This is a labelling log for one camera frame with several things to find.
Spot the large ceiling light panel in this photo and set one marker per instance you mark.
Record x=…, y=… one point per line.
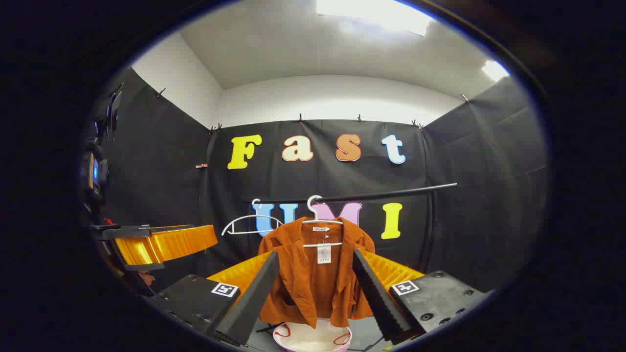
x=371, y=12

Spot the black backdrop cloth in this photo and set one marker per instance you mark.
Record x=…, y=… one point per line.
x=318, y=176

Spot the empty white hanger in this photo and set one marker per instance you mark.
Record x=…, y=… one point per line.
x=253, y=215

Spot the black clothes rail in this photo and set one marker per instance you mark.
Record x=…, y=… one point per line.
x=391, y=194

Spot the white laundry hamper pink rim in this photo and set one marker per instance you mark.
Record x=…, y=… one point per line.
x=313, y=340

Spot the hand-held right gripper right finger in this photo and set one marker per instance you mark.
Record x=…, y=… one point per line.
x=379, y=298

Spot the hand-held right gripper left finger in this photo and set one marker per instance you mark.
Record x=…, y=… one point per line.
x=254, y=298

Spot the white hanger with crossbar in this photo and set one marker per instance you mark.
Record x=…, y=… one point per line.
x=323, y=244

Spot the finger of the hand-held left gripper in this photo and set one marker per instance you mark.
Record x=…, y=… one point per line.
x=166, y=247

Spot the small ceiling light panel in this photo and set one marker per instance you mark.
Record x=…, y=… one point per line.
x=495, y=70

